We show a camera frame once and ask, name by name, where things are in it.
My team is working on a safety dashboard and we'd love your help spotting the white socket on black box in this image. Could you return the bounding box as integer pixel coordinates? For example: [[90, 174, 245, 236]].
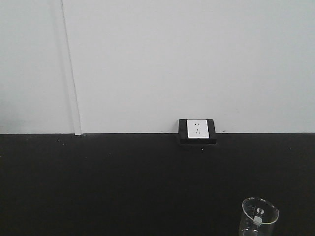
[[178, 119, 217, 146]]

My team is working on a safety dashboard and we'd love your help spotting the empty 250ml glass beaker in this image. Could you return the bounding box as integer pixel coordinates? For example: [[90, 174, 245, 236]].
[[238, 197, 279, 236]]

